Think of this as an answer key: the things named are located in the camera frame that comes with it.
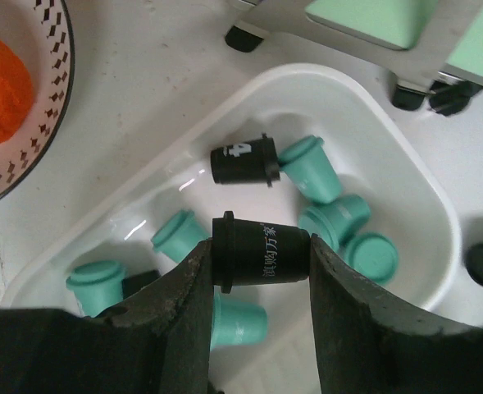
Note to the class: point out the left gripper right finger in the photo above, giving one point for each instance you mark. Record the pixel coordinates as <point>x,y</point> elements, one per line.
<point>368,340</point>

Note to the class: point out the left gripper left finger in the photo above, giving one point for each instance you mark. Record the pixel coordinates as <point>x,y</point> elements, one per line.
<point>156,341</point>

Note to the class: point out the teal capsule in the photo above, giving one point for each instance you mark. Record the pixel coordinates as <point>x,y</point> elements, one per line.
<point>97,286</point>
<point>373,255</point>
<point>237,323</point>
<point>337,221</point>
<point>306,164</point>
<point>179,235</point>

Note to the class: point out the white storage basket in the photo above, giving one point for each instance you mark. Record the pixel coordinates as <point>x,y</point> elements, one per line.
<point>369,153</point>

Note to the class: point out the right orange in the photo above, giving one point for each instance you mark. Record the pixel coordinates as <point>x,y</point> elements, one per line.
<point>16,93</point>

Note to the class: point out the green cutting board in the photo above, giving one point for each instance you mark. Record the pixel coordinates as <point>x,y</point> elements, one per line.
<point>455,27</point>

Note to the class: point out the fruit bowl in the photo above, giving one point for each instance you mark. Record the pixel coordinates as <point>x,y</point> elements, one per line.
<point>40,33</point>

